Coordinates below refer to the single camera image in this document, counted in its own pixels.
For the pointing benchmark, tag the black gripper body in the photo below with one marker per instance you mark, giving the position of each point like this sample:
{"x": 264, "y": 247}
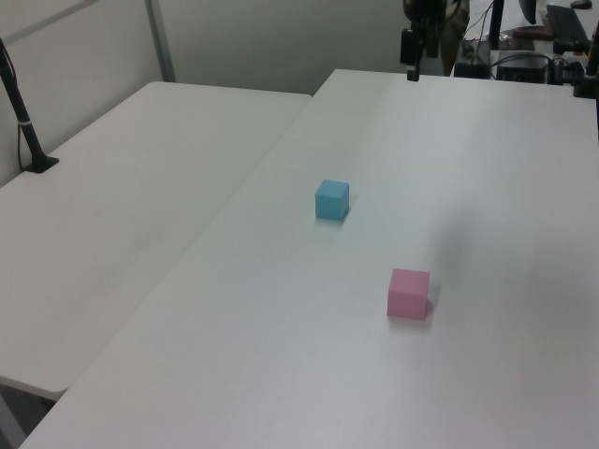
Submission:
{"x": 423, "y": 11}

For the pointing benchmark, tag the black table clamp mount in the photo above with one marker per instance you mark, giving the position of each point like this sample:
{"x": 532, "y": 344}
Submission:
{"x": 587, "y": 70}

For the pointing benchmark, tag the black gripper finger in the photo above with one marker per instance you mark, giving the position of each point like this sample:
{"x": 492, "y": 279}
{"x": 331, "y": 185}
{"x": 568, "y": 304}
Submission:
{"x": 432, "y": 44}
{"x": 409, "y": 47}

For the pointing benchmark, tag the black electronics box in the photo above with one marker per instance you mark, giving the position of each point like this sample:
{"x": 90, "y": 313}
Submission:
{"x": 521, "y": 69}

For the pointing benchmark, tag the black camera stand pole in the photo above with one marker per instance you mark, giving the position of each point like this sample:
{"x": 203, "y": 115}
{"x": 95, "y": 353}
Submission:
{"x": 21, "y": 112}

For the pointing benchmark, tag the black monitor stand pole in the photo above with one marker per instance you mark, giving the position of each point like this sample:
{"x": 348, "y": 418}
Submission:
{"x": 496, "y": 23}

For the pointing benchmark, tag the black curved chair part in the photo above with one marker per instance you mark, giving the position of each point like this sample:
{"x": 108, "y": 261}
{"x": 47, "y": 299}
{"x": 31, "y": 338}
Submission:
{"x": 530, "y": 10}

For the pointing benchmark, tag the pink cube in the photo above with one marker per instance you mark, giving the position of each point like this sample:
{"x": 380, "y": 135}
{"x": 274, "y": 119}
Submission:
{"x": 406, "y": 297}

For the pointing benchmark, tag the black computer mouse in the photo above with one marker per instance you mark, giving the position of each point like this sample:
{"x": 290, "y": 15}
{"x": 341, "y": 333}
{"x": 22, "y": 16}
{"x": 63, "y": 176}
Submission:
{"x": 581, "y": 4}

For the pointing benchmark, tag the blue cube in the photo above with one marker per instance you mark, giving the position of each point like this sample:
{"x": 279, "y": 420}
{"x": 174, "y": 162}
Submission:
{"x": 330, "y": 201}

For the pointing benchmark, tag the small black desk box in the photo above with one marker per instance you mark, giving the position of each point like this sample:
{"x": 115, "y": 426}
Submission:
{"x": 470, "y": 69}

